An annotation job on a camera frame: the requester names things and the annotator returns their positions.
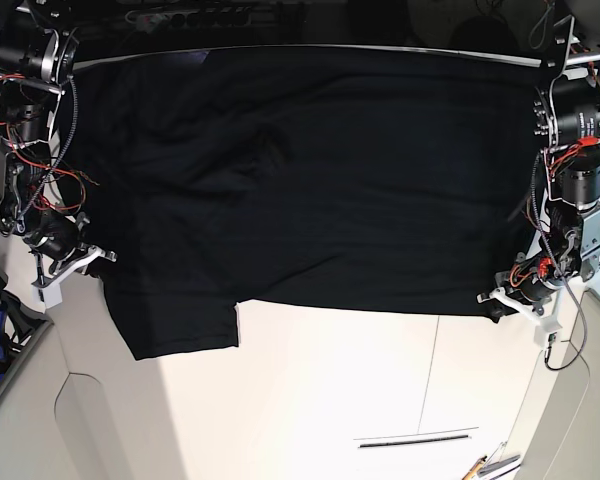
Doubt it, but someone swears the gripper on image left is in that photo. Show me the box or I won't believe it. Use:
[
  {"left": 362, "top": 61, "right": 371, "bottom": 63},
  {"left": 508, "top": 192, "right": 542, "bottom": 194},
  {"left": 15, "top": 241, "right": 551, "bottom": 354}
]
[{"left": 22, "top": 212, "right": 117, "bottom": 280}]

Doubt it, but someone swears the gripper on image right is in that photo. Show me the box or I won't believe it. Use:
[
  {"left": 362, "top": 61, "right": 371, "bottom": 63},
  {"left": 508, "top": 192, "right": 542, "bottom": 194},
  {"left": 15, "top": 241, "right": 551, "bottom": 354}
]
[{"left": 477, "top": 254, "right": 561, "bottom": 323}]

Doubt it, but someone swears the black T-shirt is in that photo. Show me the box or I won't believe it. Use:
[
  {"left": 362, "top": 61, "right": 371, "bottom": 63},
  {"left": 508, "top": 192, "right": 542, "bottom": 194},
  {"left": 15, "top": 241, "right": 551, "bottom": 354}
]
[{"left": 61, "top": 47, "right": 540, "bottom": 360}]

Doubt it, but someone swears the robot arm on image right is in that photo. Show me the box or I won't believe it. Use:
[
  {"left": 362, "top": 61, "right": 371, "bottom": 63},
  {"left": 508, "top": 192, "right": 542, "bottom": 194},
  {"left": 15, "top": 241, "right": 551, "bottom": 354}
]
[{"left": 477, "top": 15, "right": 600, "bottom": 322}]

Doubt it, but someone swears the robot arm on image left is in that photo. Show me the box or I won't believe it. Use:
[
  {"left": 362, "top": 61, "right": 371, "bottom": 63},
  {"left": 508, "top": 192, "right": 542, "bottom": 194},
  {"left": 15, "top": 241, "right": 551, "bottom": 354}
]
[{"left": 0, "top": 1, "right": 117, "bottom": 287}]

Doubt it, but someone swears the grey bin with blue items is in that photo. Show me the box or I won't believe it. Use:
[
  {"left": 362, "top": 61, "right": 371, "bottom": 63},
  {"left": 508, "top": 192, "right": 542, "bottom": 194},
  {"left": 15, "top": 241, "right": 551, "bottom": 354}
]
[{"left": 0, "top": 272, "right": 52, "bottom": 406}]

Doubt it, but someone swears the black ruler strip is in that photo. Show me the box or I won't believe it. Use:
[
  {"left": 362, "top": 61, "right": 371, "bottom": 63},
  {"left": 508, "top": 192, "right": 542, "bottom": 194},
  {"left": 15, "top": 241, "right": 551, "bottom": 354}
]
[{"left": 358, "top": 434, "right": 472, "bottom": 449}]

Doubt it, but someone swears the yellow pencil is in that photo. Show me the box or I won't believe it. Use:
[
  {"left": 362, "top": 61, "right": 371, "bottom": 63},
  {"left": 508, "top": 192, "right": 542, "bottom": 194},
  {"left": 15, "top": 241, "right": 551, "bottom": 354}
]
[{"left": 462, "top": 456, "right": 487, "bottom": 480}]

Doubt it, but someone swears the black power strip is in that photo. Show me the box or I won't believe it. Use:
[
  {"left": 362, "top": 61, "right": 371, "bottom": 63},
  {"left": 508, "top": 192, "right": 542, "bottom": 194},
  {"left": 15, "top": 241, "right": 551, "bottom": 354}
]
[{"left": 124, "top": 7, "right": 253, "bottom": 33}]

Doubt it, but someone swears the white camera box image right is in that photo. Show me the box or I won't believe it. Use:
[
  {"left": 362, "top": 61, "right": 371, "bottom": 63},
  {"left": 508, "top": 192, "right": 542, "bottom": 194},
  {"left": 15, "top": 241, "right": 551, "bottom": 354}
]
[{"left": 534, "top": 317, "right": 562, "bottom": 349}]

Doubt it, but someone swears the white camera box image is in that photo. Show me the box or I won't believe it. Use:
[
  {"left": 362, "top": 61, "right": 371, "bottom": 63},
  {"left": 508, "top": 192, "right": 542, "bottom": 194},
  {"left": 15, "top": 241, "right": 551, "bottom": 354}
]
[
  {"left": 32, "top": 282, "right": 63, "bottom": 309},
  {"left": 534, "top": 317, "right": 562, "bottom": 349}
]

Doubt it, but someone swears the white camera box image left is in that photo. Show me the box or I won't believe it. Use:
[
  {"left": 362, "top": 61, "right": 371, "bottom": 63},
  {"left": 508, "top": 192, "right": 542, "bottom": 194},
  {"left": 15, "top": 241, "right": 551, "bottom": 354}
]
[{"left": 32, "top": 282, "right": 63, "bottom": 309}]

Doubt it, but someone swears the white cable coil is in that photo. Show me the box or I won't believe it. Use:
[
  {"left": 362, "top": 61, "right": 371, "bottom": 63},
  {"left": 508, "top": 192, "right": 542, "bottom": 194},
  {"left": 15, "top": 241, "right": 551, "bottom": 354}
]
[{"left": 527, "top": 4, "right": 561, "bottom": 51}]

